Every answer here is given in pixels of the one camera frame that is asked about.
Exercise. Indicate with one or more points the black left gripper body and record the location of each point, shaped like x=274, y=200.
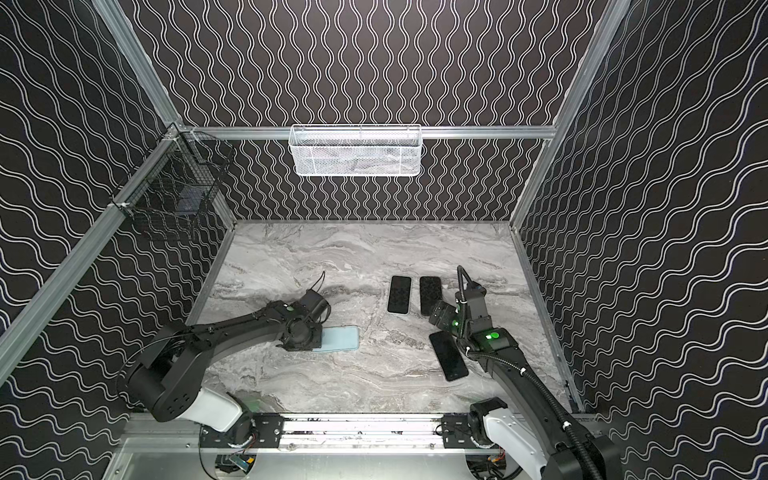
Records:
x=309, y=339

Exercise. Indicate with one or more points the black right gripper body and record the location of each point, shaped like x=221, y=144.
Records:
x=444, y=315

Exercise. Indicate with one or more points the black phone case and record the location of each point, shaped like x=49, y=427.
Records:
x=430, y=293

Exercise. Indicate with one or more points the light blue phone case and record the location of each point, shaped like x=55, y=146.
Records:
x=339, y=339
x=399, y=309

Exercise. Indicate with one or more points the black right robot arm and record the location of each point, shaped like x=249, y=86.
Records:
x=553, y=444

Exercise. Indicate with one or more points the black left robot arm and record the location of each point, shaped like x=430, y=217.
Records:
x=167, y=375

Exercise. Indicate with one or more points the aluminium back crossbar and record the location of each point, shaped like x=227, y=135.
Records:
x=378, y=131

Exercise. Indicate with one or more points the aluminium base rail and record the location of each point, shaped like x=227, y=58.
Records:
x=312, y=433

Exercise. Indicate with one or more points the white wire mesh basket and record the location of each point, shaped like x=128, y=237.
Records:
x=356, y=156

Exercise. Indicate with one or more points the black wire mesh basket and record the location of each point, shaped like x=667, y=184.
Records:
x=176, y=200

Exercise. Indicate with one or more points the aluminium left side rail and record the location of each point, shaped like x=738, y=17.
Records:
x=33, y=319

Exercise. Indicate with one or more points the aluminium corner post right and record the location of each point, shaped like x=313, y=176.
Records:
x=611, y=19

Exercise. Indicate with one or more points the aluminium corner post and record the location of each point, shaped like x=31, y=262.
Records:
x=611, y=19
x=129, y=45

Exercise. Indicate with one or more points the aluminium corner post left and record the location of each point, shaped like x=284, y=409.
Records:
x=129, y=45

